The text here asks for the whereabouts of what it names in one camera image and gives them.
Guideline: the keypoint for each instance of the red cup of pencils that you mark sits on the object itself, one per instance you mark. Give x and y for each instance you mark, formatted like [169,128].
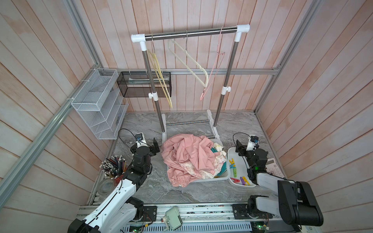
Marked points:
[114,168]

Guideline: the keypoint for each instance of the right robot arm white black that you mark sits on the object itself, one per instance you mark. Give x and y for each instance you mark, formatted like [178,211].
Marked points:
[296,203]

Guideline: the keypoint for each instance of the white wire mesh wall shelf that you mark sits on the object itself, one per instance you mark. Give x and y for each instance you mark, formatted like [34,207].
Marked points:
[100,104]

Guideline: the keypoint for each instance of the floral pink white garment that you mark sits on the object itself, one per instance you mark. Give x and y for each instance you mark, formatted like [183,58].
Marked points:
[205,171]

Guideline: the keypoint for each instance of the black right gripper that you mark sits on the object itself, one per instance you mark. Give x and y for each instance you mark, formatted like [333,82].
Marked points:
[239,148]

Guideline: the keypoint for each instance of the pink white calculator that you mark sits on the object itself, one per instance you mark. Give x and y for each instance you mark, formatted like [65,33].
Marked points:
[273,168]

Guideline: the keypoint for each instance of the red clothespin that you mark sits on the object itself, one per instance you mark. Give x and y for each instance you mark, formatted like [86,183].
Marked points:
[235,180]

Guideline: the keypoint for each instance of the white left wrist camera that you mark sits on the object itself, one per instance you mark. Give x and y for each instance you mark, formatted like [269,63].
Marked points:
[140,140]

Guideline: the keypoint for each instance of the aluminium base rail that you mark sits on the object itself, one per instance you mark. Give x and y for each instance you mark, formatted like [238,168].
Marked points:
[204,218]

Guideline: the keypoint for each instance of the pink jacket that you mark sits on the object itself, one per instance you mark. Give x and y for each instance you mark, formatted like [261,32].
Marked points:
[189,154]

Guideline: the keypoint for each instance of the green-white box on rail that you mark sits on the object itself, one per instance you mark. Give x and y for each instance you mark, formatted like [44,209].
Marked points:
[172,219]

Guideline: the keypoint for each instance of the white plastic tray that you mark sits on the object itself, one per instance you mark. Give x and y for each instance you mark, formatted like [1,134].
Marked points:
[241,168]

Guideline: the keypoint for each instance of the white perforated laundry basket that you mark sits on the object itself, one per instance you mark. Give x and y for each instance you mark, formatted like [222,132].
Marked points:
[224,174]

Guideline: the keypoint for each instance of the dark mesh wall basket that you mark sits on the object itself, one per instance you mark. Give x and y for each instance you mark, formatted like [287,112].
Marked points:
[135,84]

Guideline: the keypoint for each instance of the green sweatshirt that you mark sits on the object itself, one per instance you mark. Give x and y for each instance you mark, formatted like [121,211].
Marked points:
[223,166]

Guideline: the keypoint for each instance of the metal clothes rack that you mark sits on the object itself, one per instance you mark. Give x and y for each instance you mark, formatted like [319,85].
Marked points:
[141,39]

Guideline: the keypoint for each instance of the purple clothespin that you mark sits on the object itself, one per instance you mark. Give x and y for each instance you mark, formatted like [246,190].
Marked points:
[242,181]

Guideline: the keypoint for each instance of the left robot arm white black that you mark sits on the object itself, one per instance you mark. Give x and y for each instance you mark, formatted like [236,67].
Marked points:
[120,207]

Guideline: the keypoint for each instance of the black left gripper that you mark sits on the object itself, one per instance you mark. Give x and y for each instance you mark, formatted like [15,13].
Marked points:
[153,151]

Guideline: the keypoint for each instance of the yellow-green plastic hanger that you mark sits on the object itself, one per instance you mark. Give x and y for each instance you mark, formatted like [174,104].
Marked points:
[159,74]

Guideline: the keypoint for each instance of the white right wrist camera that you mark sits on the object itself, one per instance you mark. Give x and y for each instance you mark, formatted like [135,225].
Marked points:
[252,143]

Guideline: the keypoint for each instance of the pink wire hanger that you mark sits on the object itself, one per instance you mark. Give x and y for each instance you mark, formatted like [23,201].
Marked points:
[215,68]

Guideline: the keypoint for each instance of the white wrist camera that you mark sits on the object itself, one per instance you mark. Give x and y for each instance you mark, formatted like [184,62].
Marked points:
[252,143]
[140,140]

